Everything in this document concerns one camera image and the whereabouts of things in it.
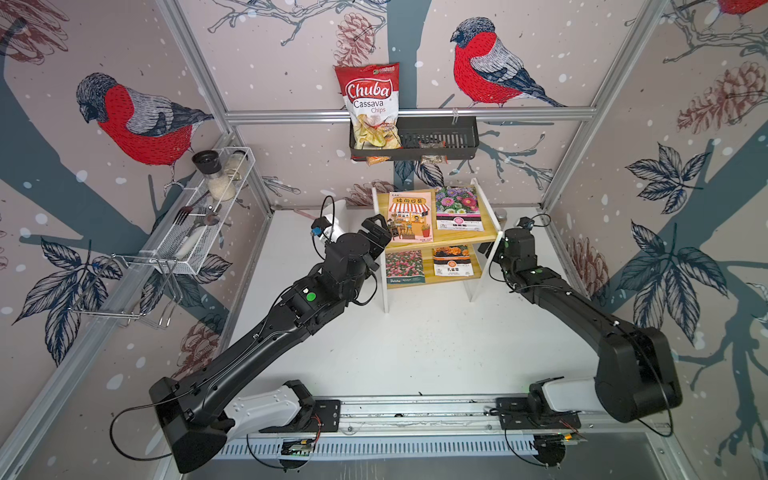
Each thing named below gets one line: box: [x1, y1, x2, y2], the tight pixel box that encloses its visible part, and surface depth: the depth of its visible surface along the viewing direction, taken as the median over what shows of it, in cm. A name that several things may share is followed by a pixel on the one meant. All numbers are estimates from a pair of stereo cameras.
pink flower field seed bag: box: [385, 250, 426, 285], surface depth 85 cm
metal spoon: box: [204, 204, 222, 226], surface depth 72 cm
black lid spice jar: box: [192, 150, 236, 202], surface depth 77 cm
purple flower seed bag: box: [435, 186, 484, 232], surface depth 77 cm
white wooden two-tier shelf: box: [372, 178, 504, 313], surface depth 77 cm
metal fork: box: [172, 190, 210, 226], surface depth 72 cm
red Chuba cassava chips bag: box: [334, 62, 402, 149], surface depth 85 cm
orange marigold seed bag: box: [433, 244, 474, 277], surface depth 87 cm
